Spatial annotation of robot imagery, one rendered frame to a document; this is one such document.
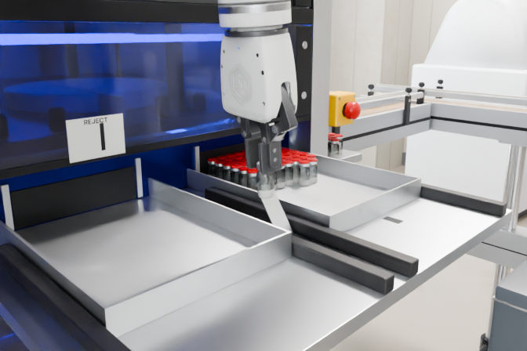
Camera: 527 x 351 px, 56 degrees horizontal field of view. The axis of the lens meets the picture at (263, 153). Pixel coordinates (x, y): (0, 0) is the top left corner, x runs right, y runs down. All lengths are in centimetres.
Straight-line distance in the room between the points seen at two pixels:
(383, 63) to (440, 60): 77
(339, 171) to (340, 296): 47
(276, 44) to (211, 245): 29
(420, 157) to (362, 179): 253
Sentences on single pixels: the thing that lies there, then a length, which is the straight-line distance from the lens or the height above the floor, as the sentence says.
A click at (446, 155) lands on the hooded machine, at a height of 38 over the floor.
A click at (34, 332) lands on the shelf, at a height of 88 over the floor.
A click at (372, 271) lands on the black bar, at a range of 59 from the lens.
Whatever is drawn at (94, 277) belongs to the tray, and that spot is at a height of 88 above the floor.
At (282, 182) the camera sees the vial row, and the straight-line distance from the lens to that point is 92.
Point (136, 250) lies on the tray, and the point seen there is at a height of 88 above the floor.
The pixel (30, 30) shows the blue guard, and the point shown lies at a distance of 70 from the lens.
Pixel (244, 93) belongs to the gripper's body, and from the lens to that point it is 59.
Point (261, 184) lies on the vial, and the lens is 63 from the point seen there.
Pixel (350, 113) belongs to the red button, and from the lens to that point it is 110.
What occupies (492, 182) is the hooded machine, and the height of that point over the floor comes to 27.
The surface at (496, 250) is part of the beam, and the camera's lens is 179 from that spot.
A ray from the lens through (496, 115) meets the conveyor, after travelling 166.
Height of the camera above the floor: 117
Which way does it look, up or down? 14 degrees down
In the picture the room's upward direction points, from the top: straight up
